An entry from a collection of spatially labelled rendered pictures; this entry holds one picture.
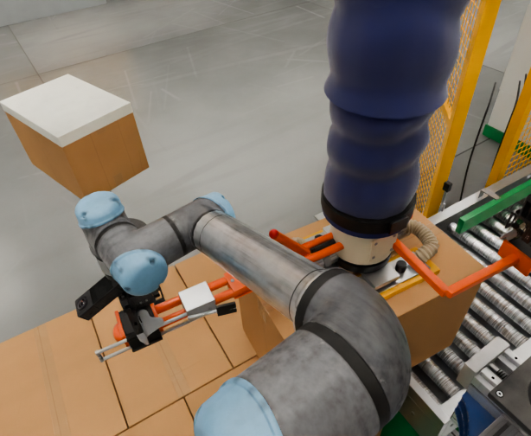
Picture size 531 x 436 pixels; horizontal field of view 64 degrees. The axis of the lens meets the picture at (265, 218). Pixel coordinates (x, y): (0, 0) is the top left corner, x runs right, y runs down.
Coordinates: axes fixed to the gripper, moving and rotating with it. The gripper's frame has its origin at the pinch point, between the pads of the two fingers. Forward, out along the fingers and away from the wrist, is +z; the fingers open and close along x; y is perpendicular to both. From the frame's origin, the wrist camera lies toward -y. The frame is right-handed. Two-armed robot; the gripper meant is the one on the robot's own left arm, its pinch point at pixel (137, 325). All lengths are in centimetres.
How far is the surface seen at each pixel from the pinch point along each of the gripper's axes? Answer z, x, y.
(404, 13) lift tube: -57, -9, 54
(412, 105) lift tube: -42, -11, 58
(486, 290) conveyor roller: 65, -5, 129
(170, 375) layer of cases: 66, 23, 1
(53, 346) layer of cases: 67, 57, -36
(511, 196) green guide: 57, 26, 175
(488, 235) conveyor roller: 66, 17, 154
